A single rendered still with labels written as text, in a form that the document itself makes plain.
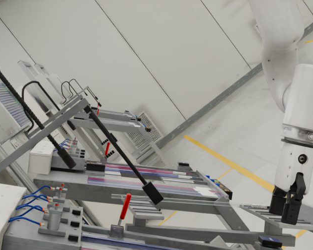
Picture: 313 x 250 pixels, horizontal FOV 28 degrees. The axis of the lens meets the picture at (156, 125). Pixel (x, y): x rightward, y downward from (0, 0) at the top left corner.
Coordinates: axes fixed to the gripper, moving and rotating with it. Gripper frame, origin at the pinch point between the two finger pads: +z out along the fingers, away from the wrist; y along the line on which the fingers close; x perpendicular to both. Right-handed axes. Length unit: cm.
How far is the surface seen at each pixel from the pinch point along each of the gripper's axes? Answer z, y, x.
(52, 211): 6.0, -12.8, 46.4
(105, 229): 14.5, 18.6, 34.7
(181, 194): 14, 96, 6
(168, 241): 14.4, 18.9, 19.5
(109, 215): 98, 452, 12
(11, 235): 10, -18, 52
